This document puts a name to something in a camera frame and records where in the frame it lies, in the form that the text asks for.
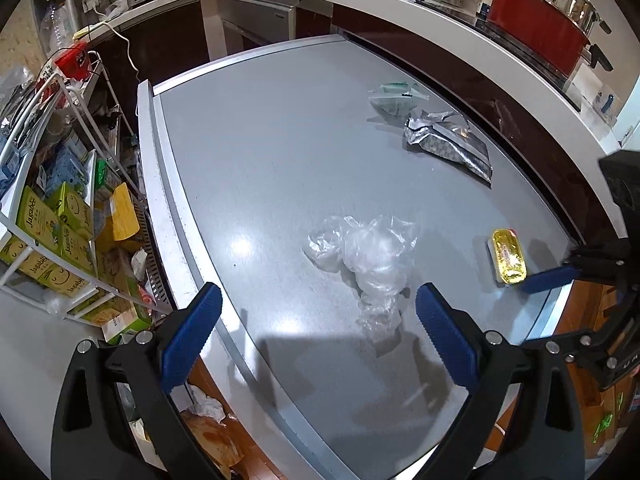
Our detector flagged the clear plastic bag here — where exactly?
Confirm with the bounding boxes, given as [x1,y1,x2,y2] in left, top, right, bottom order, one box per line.
[303,214,420,344]

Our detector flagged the large silver foil wrapper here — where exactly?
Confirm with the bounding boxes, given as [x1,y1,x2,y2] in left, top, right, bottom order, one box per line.
[404,110,494,185]

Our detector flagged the white rolling wire cart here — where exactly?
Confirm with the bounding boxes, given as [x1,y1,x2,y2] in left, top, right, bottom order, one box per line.
[1,51,171,327]

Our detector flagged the red instant noodle cup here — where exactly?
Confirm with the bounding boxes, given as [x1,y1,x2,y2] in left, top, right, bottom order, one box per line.
[54,41,91,81]

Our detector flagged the yellow green tea boxes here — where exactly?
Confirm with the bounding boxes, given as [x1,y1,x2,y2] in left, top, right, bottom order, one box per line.
[16,181,94,298]

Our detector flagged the white power cable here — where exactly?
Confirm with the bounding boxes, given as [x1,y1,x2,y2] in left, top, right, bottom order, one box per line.
[92,1,144,84]

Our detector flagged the red cooking pot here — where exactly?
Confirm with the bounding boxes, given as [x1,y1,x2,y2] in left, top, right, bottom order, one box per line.
[488,0,588,77]

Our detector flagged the gold foil packet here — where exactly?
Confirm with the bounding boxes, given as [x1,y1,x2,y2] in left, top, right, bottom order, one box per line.
[488,229,527,285]

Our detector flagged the green white plastic wrapper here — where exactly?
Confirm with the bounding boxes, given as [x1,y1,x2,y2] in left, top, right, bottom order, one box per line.
[369,81,430,120]

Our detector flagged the large clear water bottle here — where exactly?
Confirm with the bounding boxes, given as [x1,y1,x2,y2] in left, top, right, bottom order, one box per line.
[39,0,79,55]

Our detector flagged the white mug blue print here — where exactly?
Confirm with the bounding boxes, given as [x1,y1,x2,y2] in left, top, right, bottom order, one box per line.
[592,90,616,124]

